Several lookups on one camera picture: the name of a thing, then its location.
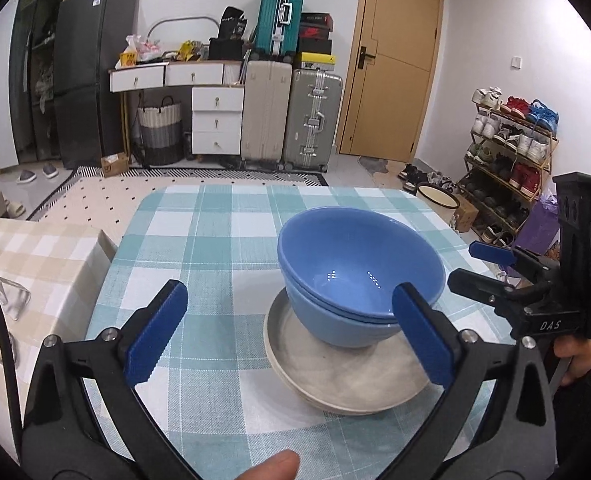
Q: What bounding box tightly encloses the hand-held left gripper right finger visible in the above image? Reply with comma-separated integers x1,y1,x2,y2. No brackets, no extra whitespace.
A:
385,282,559,480

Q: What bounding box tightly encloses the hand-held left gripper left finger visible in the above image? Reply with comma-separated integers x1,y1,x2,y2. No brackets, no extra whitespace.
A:
20,280,196,480

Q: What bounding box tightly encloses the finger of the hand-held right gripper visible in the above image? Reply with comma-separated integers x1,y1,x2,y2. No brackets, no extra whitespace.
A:
447,268,539,313
469,241,563,286

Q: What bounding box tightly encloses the blue bowl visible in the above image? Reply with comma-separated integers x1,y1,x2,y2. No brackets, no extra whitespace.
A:
277,206,446,322
280,260,400,326
290,287,402,349

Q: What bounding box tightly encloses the cream plate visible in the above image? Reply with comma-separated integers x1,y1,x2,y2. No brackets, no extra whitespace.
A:
276,360,429,416
264,290,433,408
268,350,432,412

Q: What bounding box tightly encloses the person's right forearm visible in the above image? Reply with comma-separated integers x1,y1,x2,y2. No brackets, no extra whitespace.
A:
555,342,591,480

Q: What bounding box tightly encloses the person's right hand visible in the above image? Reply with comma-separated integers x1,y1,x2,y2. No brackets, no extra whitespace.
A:
555,337,591,387

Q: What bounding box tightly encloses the person's left hand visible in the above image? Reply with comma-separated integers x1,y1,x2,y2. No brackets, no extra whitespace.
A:
236,449,301,480

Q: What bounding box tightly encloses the small brown cardboard box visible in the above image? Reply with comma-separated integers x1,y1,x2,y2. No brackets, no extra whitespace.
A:
453,194,480,233

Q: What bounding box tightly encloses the purple bag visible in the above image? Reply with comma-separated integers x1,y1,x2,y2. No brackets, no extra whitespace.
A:
515,199,561,257

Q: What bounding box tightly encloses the wooden shoe rack with shoes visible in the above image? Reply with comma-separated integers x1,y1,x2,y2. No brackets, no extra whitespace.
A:
465,86,561,248

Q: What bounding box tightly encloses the cream basin with dark rim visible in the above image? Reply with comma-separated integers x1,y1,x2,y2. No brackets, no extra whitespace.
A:
415,182,459,212

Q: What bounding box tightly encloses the white and black sneaker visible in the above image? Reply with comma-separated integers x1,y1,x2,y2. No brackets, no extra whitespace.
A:
425,170,456,191

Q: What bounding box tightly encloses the teal checked tablecloth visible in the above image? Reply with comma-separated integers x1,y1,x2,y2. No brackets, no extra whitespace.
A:
83,184,506,480

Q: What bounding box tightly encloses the grey and beige door mat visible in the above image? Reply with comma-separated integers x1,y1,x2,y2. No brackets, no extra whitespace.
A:
358,156,411,191

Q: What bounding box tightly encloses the beige checked cloth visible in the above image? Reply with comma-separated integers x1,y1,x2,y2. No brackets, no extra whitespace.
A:
0,217,119,461

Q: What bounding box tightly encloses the clear acrylic stand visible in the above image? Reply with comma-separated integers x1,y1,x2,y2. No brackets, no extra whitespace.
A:
0,275,31,322

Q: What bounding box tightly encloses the black and cream patterned rug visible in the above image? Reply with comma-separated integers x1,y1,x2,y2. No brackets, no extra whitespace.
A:
26,165,329,223

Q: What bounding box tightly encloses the printed cardboard box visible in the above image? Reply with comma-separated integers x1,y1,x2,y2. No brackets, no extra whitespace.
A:
100,152,130,177

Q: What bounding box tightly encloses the wooden door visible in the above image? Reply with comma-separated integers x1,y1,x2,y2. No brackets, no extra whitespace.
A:
338,0,445,163

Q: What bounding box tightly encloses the woven laundry basket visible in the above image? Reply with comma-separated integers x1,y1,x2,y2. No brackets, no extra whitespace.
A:
136,96,184,166

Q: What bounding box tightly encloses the silver suitcase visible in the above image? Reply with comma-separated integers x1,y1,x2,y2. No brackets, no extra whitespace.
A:
282,68,343,173

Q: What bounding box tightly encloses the white drawer desk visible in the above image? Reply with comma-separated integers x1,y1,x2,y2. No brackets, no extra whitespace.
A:
109,60,246,157

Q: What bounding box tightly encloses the beige suitcase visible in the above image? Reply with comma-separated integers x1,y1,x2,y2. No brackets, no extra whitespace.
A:
240,59,294,170

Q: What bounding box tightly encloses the yellow and black shoebox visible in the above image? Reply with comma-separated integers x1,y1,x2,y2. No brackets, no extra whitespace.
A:
294,51,337,72

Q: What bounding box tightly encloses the plain black shoebox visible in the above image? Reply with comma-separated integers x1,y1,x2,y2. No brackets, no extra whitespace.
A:
298,37,332,55

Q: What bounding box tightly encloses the black refrigerator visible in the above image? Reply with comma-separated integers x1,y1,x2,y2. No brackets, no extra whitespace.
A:
56,0,137,169

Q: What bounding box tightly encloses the white plastic bag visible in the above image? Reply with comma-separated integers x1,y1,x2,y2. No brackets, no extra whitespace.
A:
126,34,164,61

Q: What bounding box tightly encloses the black storage box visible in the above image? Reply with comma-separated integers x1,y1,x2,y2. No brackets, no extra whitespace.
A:
208,37,246,61

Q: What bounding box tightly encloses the dark glass door cabinet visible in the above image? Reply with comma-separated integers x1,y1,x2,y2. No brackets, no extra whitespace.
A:
10,0,106,153

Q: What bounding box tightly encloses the curved metal bar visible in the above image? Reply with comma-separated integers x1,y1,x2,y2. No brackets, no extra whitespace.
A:
148,16,219,43

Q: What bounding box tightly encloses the black paper bag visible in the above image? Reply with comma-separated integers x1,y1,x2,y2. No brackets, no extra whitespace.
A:
218,6,249,41

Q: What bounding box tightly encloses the teal suitcase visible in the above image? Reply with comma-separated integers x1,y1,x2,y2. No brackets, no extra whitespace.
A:
254,0,306,57

